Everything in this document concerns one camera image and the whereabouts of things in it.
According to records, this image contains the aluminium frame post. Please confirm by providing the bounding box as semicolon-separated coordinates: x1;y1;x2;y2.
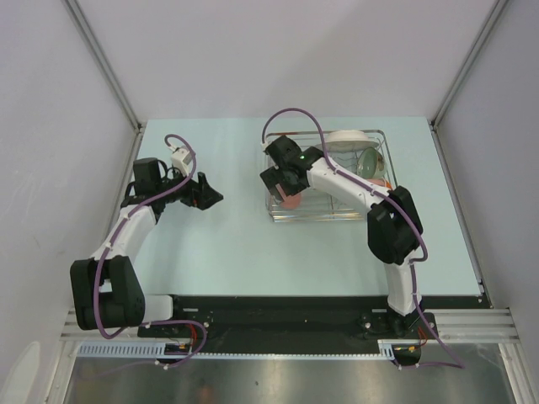
430;0;512;130
61;0;142;134

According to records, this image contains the right aluminium frame post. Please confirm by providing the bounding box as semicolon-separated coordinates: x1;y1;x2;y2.
430;0;512;130

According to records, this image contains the pink plastic cup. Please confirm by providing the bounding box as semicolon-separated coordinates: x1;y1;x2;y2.
275;184;302;210

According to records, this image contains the white slotted cable duct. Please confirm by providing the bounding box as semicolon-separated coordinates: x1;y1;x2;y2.
77;341;394;361

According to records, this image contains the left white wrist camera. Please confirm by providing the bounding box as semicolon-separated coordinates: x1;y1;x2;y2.
168;146;195;177

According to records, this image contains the left aluminium frame post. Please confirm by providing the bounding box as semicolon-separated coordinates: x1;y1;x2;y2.
61;0;142;134

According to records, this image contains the green ceramic bowl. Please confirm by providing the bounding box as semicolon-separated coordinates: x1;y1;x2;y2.
356;147;387;179

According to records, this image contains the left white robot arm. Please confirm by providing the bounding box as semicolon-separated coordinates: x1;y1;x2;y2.
70;157;224;337

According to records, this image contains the metal wire dish rack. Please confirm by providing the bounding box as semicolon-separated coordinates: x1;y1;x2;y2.
260;130;397;222

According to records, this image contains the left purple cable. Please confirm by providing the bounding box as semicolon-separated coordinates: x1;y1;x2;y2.
93;134;208;371

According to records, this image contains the aluminium front rail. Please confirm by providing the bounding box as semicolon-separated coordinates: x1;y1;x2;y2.
60;309;520;343

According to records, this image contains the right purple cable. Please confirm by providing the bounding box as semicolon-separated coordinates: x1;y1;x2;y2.
261;108;464;370

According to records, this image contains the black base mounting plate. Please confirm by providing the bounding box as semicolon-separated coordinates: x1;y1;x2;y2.
138;294;439;357

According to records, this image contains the purple cable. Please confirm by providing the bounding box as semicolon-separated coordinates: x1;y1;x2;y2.
93;134;208;371
261;108;464;370

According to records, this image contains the white deep plate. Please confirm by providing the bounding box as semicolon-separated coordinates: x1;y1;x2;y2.
325;130;378;152

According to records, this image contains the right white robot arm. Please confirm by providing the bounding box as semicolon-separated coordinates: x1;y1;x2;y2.
260;136;428;338

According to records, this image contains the pink cream branch plate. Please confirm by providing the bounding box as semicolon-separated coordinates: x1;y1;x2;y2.
368;178;392;189

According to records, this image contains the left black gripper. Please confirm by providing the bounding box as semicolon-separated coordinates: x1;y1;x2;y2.
156;164;222;211

